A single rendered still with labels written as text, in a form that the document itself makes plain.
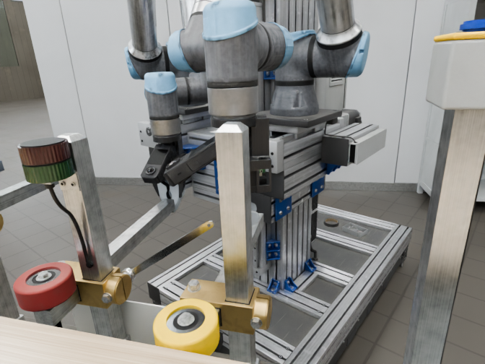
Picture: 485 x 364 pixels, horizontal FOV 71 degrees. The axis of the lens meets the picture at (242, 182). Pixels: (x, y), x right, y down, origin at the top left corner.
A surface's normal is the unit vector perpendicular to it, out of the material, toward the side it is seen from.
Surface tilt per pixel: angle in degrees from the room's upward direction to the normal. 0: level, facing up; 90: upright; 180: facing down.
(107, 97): 90
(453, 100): 90
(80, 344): 0
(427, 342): 90
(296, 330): 0
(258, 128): 90
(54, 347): 0
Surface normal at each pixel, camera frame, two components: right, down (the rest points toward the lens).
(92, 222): 0.97, 0.05
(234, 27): 0.16, 0.29
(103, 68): -0.16, 0.34
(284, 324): -0.04, -0.94
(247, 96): 0.56, 0.26
